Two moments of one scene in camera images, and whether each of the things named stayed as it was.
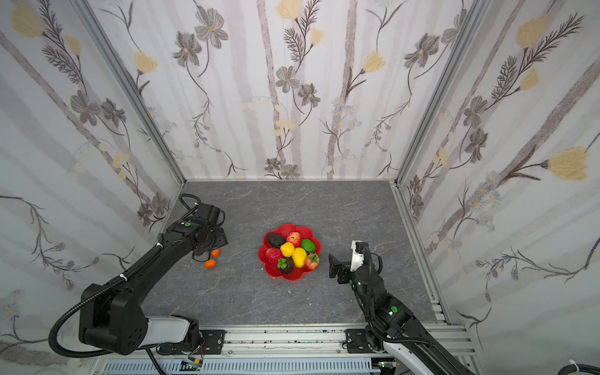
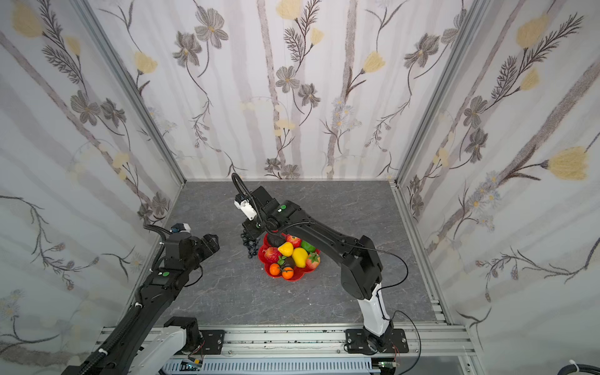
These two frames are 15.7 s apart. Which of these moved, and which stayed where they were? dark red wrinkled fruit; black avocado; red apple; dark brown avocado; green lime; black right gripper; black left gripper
Moved: black left gripper; black right gripper
Stayed: dark brown avocado; green lime; red apple; dark red wrinkled fruit; black avocado
